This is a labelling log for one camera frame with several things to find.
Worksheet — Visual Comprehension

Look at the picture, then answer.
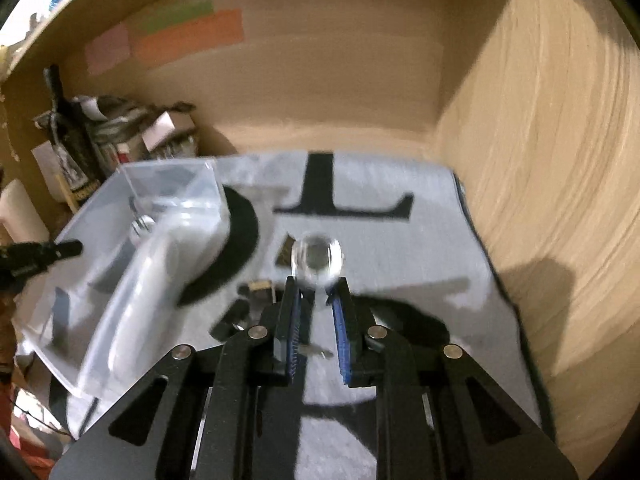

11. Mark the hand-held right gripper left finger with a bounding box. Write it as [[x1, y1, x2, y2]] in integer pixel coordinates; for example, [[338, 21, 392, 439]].
[[50, 275, 306, 480]]

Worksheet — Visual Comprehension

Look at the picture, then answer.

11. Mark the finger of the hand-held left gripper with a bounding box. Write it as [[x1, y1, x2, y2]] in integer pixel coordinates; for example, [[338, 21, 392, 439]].
[[0, 239, 84, 291]]

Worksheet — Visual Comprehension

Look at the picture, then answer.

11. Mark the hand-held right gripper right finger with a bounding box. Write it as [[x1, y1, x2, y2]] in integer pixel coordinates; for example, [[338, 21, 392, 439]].
[[327, 276, 578, 480]]

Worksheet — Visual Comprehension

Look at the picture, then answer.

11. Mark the black cylinder with gold ends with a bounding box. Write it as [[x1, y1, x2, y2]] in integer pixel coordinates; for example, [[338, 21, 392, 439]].
[[209, 280, 276, 342]]

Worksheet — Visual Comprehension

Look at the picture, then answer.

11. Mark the clear glass ball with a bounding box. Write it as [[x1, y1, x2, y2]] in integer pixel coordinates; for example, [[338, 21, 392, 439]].
[[291, 232, 346, 287]]

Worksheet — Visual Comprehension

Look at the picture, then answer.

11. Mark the clear plastic bin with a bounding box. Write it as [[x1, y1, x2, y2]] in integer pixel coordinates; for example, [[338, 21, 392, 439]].
[[12, 157, 231, 398]]

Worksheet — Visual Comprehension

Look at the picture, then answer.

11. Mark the cream rounded object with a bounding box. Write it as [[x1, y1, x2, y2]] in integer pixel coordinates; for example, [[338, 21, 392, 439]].
[[0, 180, 51, 247]]

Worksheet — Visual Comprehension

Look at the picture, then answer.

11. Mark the grey mat with black letters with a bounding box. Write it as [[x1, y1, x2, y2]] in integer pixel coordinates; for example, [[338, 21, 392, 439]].
[[15, 150, 551, 480]]

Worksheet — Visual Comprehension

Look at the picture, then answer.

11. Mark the white handheld massager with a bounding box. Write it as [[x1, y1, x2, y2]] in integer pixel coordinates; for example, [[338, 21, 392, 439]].
[[129, 210, 221, 291]]

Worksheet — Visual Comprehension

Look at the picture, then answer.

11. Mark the stack of printed papers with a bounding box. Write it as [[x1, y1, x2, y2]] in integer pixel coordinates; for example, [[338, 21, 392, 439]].
[[75, 95, 201, 177]]

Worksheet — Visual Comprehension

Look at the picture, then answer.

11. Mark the white blank card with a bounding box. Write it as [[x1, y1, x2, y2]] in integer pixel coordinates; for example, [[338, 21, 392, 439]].
[[142, 110, 196, 153]]

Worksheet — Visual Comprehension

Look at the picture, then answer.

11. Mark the pink sticky note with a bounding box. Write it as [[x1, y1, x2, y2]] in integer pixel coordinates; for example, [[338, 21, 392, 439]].
[[85, 22, 133, 77]]

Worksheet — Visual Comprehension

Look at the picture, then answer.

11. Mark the orange sticky note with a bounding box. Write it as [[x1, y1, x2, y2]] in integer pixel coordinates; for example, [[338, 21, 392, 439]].
[[132, 9, 245, 67]]

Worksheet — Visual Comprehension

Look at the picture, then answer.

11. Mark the green sticky note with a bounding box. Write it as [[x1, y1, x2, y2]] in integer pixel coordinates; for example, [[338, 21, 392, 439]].
[[135, 0, 215, 33]]

